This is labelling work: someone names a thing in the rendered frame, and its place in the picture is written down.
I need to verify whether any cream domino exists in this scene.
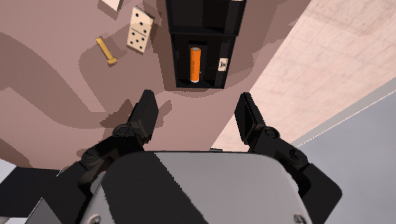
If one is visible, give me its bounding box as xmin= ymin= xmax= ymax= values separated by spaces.
xmin=127 ymin=7 xmax=154 ymax=53

